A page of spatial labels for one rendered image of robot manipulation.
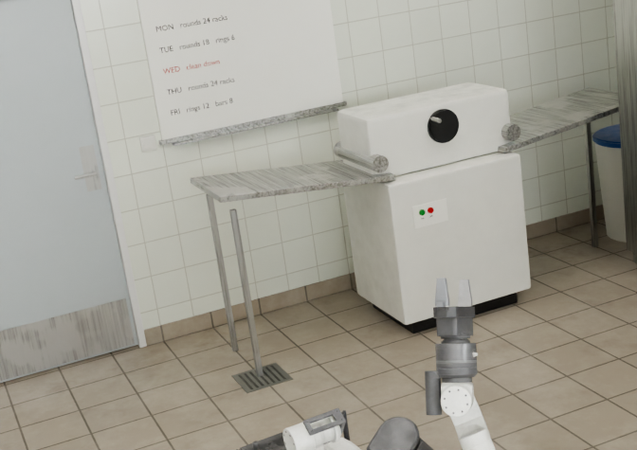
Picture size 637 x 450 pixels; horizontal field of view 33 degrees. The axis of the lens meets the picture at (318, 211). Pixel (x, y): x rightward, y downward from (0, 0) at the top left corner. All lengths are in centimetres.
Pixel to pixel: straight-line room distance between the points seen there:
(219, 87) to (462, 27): 158
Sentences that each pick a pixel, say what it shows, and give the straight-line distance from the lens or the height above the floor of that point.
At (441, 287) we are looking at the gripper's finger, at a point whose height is 147.
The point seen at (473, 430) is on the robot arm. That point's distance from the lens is 239.
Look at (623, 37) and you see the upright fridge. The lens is 593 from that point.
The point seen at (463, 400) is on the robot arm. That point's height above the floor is 125.
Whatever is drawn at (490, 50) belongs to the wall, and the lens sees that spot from 674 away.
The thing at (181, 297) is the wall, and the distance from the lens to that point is 620.
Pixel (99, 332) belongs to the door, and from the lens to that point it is 617.
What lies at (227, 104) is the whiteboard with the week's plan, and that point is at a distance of 603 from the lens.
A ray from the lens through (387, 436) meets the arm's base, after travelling 246.
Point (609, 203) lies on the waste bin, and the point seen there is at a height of 25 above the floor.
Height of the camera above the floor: 229
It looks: 16 degrees down
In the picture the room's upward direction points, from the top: 8 degrees counter-clockwise
